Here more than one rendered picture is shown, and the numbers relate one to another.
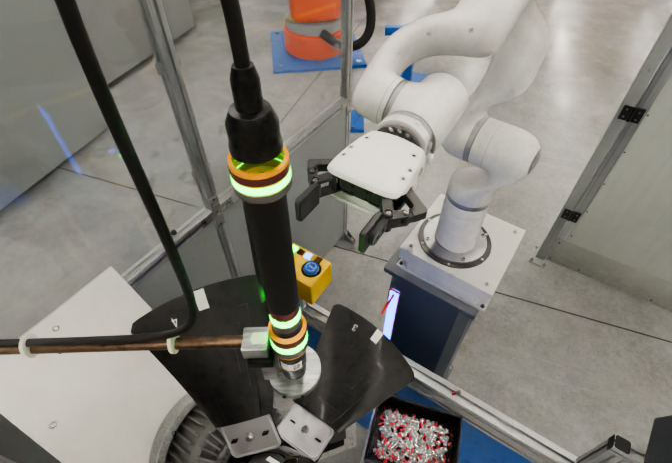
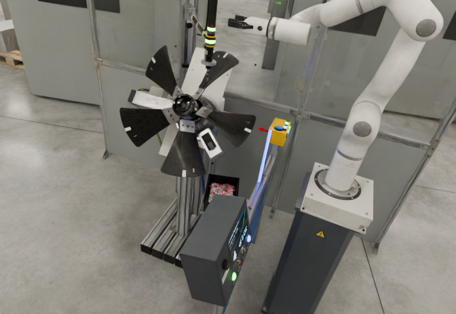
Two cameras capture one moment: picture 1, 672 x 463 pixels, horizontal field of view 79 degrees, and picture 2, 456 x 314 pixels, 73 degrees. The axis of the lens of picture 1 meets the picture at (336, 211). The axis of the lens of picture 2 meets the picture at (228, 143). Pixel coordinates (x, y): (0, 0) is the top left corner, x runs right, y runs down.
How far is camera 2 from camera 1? 131 cm
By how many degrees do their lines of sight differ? 56
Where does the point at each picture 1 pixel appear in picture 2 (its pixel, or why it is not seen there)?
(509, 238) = (357, 209)
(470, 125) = (361, 100)
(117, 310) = not seen: hidden behind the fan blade
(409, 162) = (258, 22)
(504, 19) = (328, 8)
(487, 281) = (313, 194)
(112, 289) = not seen: hidden behind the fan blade
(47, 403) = (197, 65)
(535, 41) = (389, 57)
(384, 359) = (238, 132)
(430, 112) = (283, 21)
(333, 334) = (241, 116)
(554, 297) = not seen: outside the picture
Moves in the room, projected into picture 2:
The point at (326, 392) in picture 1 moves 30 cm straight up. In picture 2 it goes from (218, 115) to (225, 57)
